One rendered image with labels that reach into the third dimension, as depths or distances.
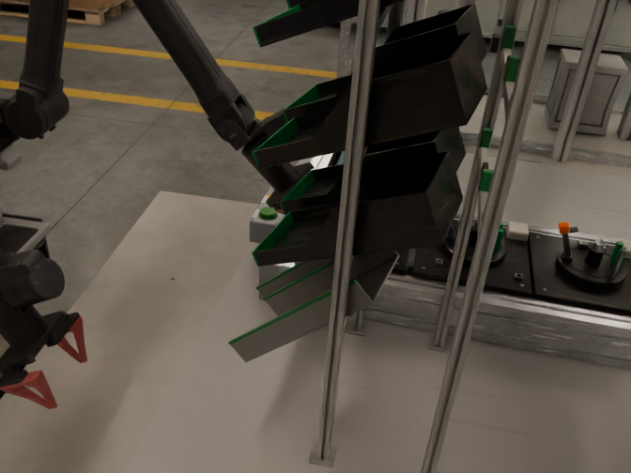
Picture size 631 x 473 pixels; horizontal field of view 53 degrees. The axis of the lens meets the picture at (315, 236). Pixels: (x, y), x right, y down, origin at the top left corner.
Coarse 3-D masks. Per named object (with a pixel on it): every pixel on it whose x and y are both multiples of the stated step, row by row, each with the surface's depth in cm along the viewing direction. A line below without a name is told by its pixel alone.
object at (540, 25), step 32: (512, 0) 90; (544, 0) 60; (544, 32) 61; (352, 96) 69; (512, 96) 66; (352, 128) 71; (512, 128) 67; (352, 160) 74; (512, 160) 69; (352, 192) 75; (352, 224) 78; (480, 256) 76; (448, 288) 119; (480, 288) 79; (352, 320) 128; (448, 320) 123; (448, 384) 88; (320, 416) 98; (448, 416) 92; (320, 448) 102
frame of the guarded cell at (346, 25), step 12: (348, 24) 199; (348, 36) 201; (348, 48) 204; (540, 96) 246; (468, 132) 211; (468, 144) 211; (492, 144) 209; (528, 144) 206; (540, 144) 207; (576, 156) 205; (588, 156) 204; (600, 156) 203; (612, 156) 202; (624, 156) 203
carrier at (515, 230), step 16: (512, 224) 144; (448, 240) 137; (496, 240) 133; (512, 240) 142; (416, 256) 134; (432, 256) 135; (448, 256) 135; (496, 256) 133; (512, 256) 137; (528, 256) 137; (416, 272) 130; (432, 272) 130; (448, 272) 130; (464, 272) 131; (496, 272) 131; (512, 272) 132; (528, 272) 132; (496, 288) 127; (512, 288) 127; (528, 288) 127
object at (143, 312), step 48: (144, 240) 153; (192, 240) 154; (240, 240) 155; (96, 288) 137; (144, 288) 138; (192, 288) 139; (96, 336) 124; (144, 336) 125; (192, 336) 126; (48, 384) 113; (96, 384) 114; (144, 384) 115; (0, 432) 104; (48, 432) 105; (96, 432) 105; (144, 432) 106
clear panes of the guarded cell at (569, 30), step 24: (432, 0) 238; (456, 0) 236; (480, 0) 234; (504, 0) 232; (528, 0) 231; (576, 0) 227; (624, 0) 224; (384, 24) 246; (480, 24) 239; (528, 24) 235; (576, 24) 231; (624, 24) 228; (552, 48) 237; (576, 48) 236; (624, 48) 232; (552, 72) 242; (624, 96) 241
